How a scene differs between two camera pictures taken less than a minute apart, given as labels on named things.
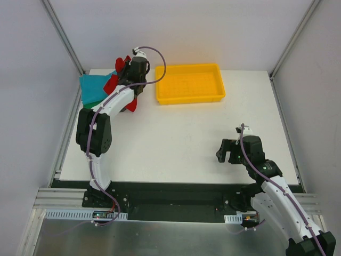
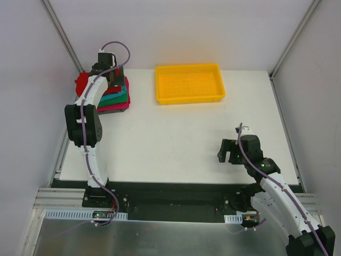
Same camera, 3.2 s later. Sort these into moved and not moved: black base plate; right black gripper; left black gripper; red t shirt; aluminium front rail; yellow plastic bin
Moved: left black gripper; red t shirt
Not moved: black base plate; right black gripper; yellow plastic bin; aluminium front rail
